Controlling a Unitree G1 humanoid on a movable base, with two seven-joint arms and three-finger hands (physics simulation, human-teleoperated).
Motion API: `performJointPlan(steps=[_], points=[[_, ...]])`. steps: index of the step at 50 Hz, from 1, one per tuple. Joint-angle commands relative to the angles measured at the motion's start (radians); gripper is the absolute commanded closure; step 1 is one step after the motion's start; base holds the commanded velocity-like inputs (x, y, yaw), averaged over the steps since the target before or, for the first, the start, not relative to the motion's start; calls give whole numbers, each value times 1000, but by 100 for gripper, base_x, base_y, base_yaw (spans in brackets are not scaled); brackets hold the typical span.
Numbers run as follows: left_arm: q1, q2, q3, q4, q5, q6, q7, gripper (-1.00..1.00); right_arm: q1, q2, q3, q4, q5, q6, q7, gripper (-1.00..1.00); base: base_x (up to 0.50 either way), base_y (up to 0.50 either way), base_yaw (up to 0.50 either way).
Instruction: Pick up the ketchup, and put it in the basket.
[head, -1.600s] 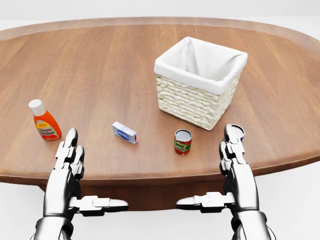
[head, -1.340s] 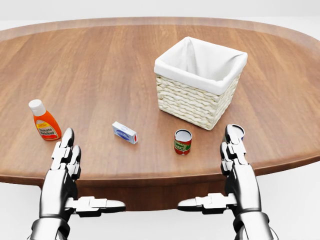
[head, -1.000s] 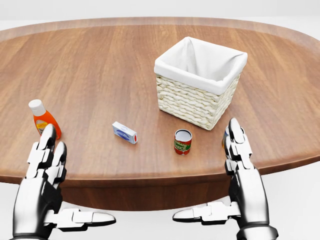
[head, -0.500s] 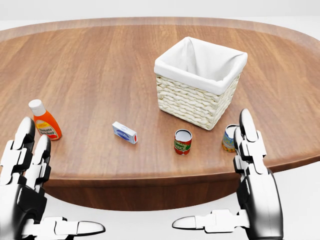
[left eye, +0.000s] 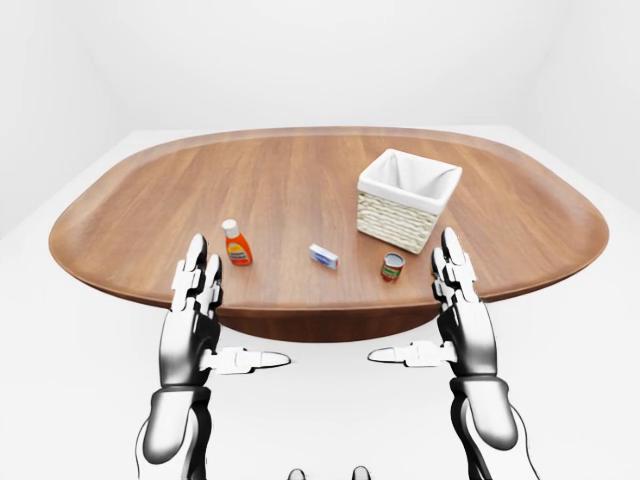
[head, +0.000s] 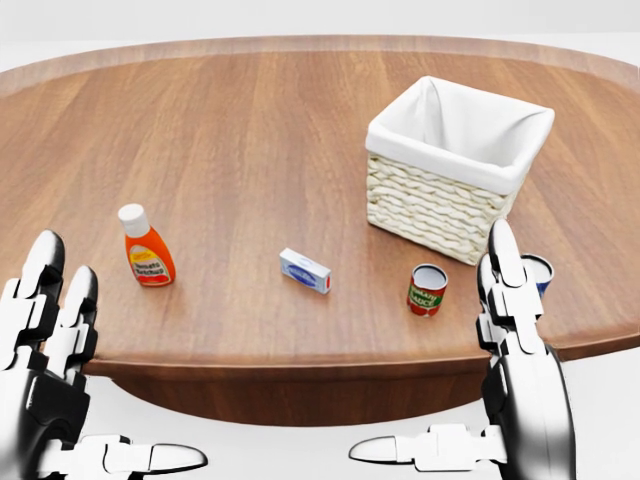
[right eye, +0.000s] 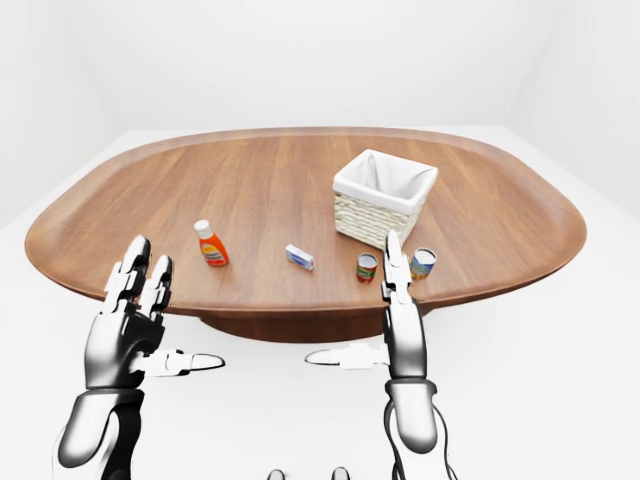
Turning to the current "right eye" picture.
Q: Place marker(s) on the blue yellow labelled tin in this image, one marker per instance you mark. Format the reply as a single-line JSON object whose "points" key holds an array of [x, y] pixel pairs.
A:
{"points": [[423, 265]]}

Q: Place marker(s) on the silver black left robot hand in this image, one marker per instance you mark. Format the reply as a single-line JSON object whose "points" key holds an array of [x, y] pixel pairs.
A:
{"points": [[112, 345]]}

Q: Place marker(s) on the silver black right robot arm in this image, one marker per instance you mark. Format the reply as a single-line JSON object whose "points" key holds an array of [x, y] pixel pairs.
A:
{"points": [[415, 420]]}

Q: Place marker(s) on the orange ketchup bottle white cap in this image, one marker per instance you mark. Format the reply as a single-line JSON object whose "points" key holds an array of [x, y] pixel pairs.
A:
{"points": [[212, 246]]}

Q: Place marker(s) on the red green labelled tin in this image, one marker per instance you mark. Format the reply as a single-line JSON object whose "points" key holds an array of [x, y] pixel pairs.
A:
{"points": [[366, 269]]}

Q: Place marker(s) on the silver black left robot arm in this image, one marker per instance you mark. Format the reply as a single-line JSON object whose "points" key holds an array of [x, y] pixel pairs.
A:
{"points": [[92, 435]]}

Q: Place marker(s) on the small white blue box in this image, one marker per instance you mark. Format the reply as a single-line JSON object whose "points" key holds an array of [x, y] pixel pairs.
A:
{"points": [[300, 257]]}

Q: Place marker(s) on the round dark wooden table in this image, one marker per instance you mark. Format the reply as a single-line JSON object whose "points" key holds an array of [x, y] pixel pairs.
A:
{"points": [[280, 200]]}

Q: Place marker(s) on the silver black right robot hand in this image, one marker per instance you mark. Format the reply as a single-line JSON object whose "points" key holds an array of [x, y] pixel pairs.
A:
{"points": [[405, 340]]}

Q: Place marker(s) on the small dark rounded shape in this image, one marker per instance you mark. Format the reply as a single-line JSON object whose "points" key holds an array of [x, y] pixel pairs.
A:
{"points": [[276, 475], [340, 474]]}

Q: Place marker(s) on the woven basket white cloth liner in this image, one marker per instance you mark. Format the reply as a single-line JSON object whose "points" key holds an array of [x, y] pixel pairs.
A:
{"points": [[380, 200]]}

